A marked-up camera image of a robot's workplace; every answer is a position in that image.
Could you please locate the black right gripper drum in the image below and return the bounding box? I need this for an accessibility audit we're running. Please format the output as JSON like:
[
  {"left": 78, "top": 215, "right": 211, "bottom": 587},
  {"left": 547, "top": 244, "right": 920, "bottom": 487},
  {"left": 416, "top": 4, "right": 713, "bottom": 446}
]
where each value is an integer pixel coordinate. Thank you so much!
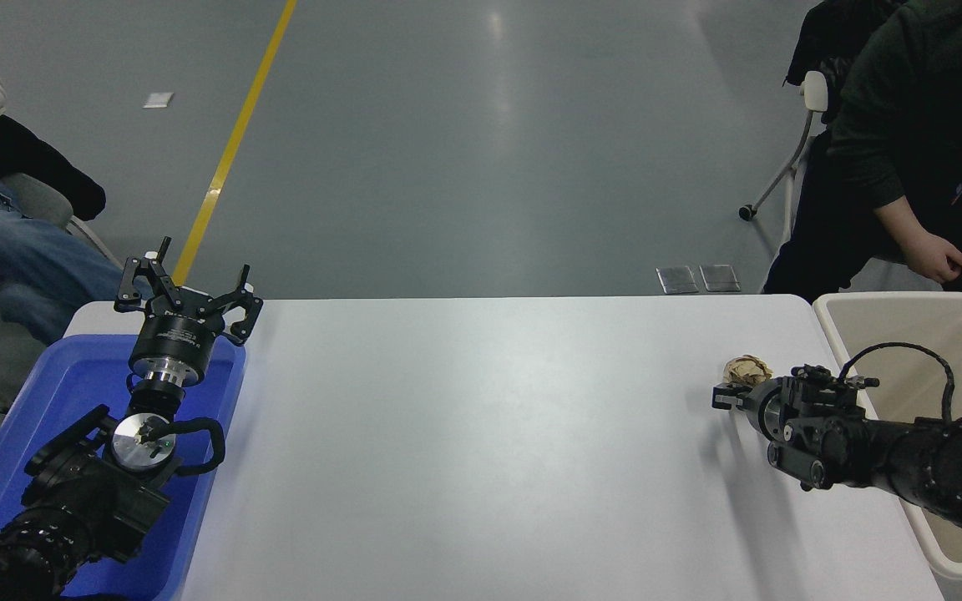
[{"left": 737, "top": 379, "right": 783, "bottom": 438}]

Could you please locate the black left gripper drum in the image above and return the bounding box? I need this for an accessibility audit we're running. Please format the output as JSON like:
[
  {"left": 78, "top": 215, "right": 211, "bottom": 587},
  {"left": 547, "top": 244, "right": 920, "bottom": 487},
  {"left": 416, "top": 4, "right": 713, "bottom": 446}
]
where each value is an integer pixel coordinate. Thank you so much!
[{"left": 128, "top": 288, "right": 229, "bottom": 376}]

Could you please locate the tan paper ball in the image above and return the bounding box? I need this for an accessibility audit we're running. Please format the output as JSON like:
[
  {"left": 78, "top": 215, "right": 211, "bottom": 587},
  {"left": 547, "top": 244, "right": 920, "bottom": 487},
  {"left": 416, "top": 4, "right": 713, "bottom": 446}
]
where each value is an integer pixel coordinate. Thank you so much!
[{"left": 722, "top": 355, "right": 775, "bottom": 390}]

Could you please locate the person's right hand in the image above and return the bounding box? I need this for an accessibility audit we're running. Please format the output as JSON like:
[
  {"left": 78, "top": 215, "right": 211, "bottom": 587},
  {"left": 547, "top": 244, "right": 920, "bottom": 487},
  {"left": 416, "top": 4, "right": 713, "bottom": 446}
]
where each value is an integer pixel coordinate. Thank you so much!
[{"left": 907, "top": 231, "right": 962, "bottom": 285}]

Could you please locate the silver foil tray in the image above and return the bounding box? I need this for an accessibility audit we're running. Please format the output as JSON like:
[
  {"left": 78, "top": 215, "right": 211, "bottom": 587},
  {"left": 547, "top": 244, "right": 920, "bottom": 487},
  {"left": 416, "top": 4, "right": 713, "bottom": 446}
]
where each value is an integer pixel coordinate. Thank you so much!
[
  {"left": 699, "top": 264, "right": 742, "bottom": 294},
  {"left": 656, "top": 265, "right": 701, "bottom": 295}
]

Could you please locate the grey chair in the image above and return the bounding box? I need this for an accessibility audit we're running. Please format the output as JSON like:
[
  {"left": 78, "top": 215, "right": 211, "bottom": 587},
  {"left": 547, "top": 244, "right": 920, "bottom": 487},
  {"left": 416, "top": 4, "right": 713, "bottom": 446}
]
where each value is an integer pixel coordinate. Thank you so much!
[{"left": 0, "top": 171, "right": 125, "bottom": 270}]

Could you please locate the blue plastic tray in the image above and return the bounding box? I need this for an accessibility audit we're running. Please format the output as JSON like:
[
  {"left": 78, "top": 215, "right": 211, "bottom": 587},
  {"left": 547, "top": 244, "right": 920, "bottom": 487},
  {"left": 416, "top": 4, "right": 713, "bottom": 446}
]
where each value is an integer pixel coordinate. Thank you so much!
[{"left": 0, "top": 332, "right": 248, "bottom": 601}]

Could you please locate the large pale plastic bin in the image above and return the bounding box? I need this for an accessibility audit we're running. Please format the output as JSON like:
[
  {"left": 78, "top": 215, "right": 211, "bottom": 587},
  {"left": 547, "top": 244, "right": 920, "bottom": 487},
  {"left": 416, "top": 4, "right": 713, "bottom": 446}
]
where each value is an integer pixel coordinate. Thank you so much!
[{"left": 813, "top": 292, "right": 962, "bottom": 601}]

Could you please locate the black jacket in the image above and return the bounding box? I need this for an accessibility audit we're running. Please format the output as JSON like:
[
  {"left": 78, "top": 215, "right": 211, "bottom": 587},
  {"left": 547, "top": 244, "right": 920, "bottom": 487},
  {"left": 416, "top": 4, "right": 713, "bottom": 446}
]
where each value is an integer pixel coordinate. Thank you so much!
[
  {"left": 784, "top": 0, "right": 908, "bottom": 126},
  {"left": 0, "top": 113, "right": 108, "bottom": 221}
]

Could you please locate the white wheeled chair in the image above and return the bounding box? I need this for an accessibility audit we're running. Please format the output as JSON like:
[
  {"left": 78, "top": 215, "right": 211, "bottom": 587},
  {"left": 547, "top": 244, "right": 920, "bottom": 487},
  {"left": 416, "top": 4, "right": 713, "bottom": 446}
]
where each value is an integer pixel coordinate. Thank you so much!
[{"left": 738, "top": 70, "right": 830, "bottom": 295}]

